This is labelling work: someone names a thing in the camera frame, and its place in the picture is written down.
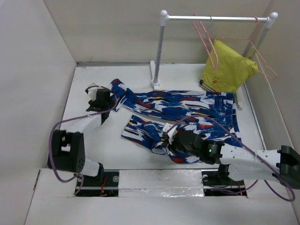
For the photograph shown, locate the blue white red patterned trousers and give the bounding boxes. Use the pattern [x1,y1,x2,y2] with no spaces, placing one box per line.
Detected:
[110,79,241,164]

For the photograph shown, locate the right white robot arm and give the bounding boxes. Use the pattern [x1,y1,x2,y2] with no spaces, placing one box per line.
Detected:
[163,130,300,189]

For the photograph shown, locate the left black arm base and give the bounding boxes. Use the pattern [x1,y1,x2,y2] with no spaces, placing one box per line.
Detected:
[75,170,120,197]

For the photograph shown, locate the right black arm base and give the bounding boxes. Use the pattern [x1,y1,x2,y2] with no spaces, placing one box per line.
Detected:
[202,165,247,196]

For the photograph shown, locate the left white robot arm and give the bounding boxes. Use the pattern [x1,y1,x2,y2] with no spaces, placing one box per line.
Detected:
[48,85,117,186]

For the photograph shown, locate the yellow folded garment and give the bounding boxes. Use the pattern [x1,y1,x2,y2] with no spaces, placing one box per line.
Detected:
[199,40,258,93]

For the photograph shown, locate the white metal clothes rack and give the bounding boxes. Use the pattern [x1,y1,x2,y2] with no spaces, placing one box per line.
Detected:
[149,9,279,111]

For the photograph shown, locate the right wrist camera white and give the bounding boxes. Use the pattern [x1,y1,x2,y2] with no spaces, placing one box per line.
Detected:
[162,123,178,144]

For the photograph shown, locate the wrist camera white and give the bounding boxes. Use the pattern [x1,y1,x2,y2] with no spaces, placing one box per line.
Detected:
[162,123,178,144]
[85,83,102,101]

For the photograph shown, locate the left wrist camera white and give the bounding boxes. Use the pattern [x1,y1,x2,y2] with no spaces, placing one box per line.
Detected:
[85,83,102,101]

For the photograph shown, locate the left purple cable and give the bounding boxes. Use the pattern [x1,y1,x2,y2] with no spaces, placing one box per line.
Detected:
[48,85,118,195]

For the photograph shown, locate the pink wire hanger left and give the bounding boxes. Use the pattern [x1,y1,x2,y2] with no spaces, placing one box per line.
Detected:
[192,13,219,71]

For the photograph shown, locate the pink wire hanger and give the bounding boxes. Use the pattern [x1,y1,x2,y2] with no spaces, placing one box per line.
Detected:
[192,13,219,71]
[215,13,278,80]

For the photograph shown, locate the pink wire hanger right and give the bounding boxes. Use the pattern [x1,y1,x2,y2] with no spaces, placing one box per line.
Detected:
[215,13,278,80]

